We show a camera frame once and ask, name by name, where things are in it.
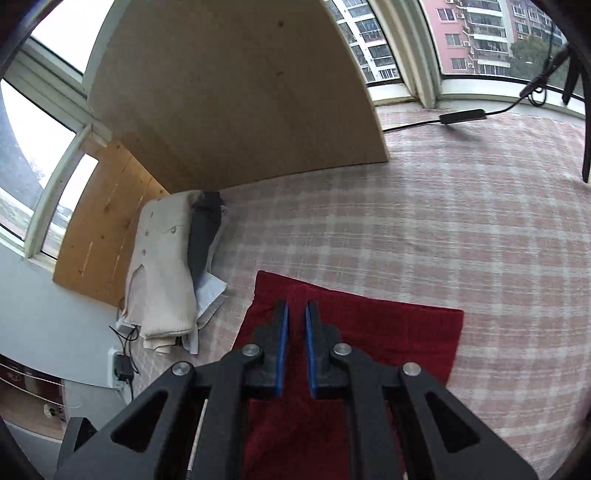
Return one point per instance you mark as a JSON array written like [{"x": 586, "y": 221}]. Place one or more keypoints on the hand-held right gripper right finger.
[{"x": 310, "y": 355}]

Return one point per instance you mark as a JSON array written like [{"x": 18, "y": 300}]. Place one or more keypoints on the red garment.
[{"x": 406, "y": 337}]

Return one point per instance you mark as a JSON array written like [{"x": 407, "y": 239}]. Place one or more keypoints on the light plywood board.
[{"x": 231, "y": 92}]

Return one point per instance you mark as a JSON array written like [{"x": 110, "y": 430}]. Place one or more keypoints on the white folded garment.
[{"x": 210, "y": 293}]

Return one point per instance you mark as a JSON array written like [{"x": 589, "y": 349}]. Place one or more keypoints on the beige folded garment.
[{"x": 161, "y": 267}]

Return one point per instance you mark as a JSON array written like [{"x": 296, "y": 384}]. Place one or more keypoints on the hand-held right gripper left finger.
[{"x": 282, "y": 350}]

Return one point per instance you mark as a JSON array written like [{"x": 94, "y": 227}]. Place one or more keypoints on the orange pine wood board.
[{"x": 101, "y": 230}]

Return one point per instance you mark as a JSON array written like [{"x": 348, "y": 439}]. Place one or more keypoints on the dark grey folded garment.
[{"x": 203, "y": 240}]

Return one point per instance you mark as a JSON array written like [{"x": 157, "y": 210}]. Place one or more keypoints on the plaid blanket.
[{"x": 438, "y": 221}]

